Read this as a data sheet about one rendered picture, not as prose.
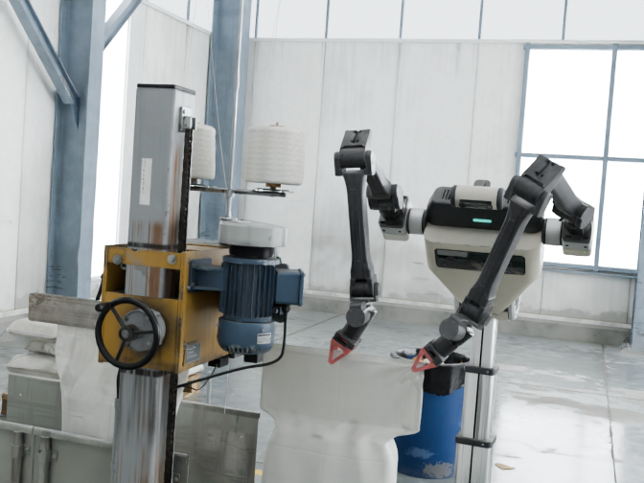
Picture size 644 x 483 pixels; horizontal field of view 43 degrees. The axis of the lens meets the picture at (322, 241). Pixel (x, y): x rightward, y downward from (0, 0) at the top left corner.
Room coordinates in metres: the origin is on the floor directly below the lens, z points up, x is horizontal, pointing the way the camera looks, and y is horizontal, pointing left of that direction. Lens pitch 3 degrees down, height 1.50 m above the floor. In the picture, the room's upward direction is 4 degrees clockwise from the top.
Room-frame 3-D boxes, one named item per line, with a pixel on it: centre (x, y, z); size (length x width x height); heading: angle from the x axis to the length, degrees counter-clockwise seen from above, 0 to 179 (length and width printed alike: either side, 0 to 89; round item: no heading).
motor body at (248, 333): (2.15, 0.18, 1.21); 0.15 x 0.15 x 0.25
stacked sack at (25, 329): (5.33, 1.66, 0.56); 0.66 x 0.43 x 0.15; 159
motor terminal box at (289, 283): (2.17, 0.08, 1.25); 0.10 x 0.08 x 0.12; 7
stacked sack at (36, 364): (5.33, 1.65, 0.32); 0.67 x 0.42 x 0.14; 166
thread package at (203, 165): (2.37, 0.39, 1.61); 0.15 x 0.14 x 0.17; 72
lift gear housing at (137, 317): (2.07, 0.44, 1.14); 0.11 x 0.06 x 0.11; 72
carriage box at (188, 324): (2.25, 0.40, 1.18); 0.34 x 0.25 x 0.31; 162
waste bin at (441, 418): (4.63, -0.67, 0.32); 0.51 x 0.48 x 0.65; 162
